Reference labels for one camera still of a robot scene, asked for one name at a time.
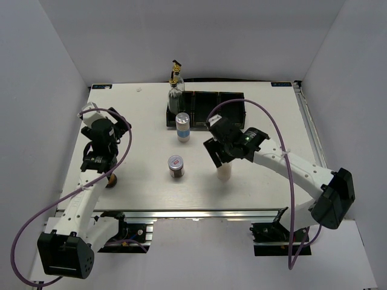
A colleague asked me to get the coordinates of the silver lid pink salt jar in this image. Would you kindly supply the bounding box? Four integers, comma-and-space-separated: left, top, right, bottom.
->
216, 163, 232, 182

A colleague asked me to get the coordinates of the blue logo sticker right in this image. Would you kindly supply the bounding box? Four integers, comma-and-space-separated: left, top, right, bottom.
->
271, 82, 293, 87

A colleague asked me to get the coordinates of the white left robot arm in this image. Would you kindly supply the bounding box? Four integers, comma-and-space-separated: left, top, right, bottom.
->
37, 103, 130, 279

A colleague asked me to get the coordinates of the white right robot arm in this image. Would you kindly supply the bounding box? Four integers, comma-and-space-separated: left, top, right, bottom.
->
204, 115, 355, 241

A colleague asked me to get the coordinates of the blue logo sticker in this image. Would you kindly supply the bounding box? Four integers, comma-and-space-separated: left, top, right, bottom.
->
91, 84, 112, 90
271, 82, 293, 87

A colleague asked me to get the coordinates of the blue logo sticker left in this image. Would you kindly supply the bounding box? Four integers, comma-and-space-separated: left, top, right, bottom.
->
91, 84, 112, 90

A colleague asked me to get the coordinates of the glass bottle with brown sauce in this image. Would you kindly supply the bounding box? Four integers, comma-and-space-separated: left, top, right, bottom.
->
168, 71, 182, 115

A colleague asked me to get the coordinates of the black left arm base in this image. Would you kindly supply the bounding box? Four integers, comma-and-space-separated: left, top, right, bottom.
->
93, 211, 153, 254

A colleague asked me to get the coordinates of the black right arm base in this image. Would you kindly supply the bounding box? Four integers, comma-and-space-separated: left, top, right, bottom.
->
250, 207, 311, 257

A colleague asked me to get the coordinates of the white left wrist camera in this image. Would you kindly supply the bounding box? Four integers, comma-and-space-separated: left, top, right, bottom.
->
77, 102, 105, 128

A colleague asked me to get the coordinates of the small brown spice jar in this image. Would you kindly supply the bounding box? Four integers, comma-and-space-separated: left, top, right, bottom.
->
106, 173, 117, 189

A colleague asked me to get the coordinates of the red lid dark spice jar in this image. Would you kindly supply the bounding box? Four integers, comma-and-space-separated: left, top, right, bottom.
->
167, 155, 184, 178

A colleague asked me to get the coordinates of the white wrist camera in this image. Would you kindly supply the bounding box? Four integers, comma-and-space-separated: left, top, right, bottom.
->
206, 114, 222, 129
77, 102, 105, 128

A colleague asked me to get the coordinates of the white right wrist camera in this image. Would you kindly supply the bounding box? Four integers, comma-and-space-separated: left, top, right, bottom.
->
206, 114, 222, 129

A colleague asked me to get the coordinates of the blue label spice jar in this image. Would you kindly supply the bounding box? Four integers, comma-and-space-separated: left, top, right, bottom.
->
175, 112, 190, 143

